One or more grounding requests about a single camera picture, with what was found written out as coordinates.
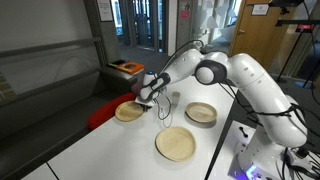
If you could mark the glass balustrade panel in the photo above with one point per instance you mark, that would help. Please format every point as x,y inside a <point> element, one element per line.
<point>50,70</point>

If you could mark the white wall notice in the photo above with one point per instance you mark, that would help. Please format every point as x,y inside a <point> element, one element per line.
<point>105,10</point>

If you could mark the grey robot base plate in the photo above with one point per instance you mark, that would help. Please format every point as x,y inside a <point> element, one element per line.
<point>235,168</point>

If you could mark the white power strip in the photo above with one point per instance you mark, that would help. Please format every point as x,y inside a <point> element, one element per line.
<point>308,159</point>

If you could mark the black box red display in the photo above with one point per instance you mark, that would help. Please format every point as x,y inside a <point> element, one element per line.
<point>305,28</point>

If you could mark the dark framed glass doors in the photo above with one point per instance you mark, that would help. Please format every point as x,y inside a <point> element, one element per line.
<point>143,23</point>

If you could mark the grey metal handrail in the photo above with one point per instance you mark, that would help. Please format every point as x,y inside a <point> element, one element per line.
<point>50,46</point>

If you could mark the orange bin lid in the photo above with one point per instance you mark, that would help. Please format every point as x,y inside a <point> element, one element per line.
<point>121,69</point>

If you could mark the pink door sign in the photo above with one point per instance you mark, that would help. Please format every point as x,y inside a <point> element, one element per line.
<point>185,14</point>

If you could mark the grey bin cabinet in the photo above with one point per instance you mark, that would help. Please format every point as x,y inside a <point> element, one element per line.
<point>113,80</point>

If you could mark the black tripod stand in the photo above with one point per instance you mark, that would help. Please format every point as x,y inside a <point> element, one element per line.
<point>293,22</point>

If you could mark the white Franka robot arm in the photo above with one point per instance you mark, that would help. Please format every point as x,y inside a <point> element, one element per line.
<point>260,86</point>

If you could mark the red upholstered chair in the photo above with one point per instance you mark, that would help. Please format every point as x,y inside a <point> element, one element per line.
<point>106,111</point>

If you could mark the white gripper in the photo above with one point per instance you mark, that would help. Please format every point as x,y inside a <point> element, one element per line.
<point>146,102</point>

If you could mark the round wooden plate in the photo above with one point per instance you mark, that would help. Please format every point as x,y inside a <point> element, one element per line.
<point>201,112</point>
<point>175,144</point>
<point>128,111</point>

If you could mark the dark grey bench sofa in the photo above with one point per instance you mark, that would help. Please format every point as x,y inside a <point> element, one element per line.
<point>40,126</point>

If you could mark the white door sign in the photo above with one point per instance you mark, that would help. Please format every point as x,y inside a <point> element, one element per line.
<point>260,10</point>

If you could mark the small translucent plastic cup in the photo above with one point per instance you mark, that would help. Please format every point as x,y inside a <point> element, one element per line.
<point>175,98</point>

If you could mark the wooden door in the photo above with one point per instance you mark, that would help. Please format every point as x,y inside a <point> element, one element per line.
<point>260,26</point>

